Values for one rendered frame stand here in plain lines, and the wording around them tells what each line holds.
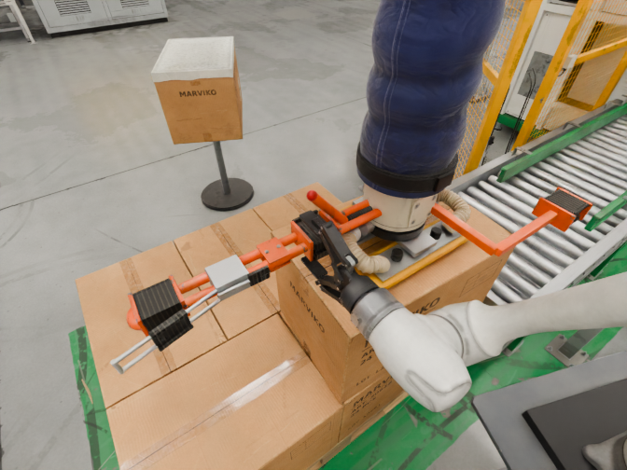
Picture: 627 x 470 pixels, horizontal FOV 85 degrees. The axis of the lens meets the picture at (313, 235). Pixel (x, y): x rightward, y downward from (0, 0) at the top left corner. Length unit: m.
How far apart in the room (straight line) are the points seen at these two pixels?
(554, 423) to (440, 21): 0.88
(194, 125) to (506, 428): 1.93
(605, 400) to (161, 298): 1.04
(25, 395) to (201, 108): 1.63
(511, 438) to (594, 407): 0.22
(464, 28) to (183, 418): 1.16
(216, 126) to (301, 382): 1.49
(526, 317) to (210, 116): 1.84
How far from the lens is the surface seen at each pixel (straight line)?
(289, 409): 1.16
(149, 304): 0.69
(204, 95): 2.07
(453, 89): 0.69
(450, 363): 0.58
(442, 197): 1.03
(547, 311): 0.61
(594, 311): 0.55
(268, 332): 1.27
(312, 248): 0.73
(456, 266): 0.99
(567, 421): 1.08
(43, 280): 2.65
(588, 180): 2.45
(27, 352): 2.34
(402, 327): 0.59
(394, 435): 1.73
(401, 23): 0.66
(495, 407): 1.04
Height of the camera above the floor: 1.64
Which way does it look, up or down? 44 degrees down
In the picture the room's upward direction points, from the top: straight up
